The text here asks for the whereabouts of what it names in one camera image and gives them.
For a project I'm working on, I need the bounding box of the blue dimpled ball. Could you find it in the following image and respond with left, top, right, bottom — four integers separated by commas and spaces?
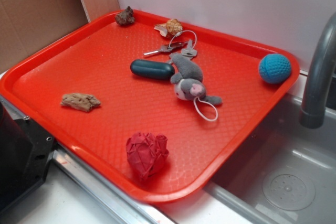
258, 54, 291, 84

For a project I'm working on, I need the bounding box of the silver key bunch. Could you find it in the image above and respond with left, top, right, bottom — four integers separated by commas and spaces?
143, 30, 198, 59

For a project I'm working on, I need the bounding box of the gray plush animal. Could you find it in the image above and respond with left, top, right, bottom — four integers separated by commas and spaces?
168, 52, 223, 122

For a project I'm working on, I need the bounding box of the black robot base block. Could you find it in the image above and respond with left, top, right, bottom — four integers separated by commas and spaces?
1, 104, 56, 214

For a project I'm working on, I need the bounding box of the dark brown rock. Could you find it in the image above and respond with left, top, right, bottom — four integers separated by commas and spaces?
115, 6, 135, 26

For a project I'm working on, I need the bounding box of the gray faucet spout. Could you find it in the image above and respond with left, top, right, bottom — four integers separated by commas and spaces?
299, 14, 335, 129

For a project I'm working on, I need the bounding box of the red plastic tray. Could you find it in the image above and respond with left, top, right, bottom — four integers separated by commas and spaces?
1, 10, 300, 203

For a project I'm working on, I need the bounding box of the brown cardboard panel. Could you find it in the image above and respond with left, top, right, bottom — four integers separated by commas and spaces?
1, 0, 88, 72

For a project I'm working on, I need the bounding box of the orange spiral seashell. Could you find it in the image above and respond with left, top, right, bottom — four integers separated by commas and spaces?
154, 19, 183, 38

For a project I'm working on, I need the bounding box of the gray sink basin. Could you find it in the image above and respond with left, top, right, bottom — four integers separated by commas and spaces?
205, 95, 335, 223

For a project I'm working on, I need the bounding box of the dark teal capsule case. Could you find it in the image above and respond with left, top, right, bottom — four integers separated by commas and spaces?
130, 59, 175, 80

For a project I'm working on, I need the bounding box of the crumpled red paper ball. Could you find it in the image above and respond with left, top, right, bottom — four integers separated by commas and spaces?
126, 132, 169, 181

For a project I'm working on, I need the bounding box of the tan driftwood piece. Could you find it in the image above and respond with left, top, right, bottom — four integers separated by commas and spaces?
60, 93, 101, 112

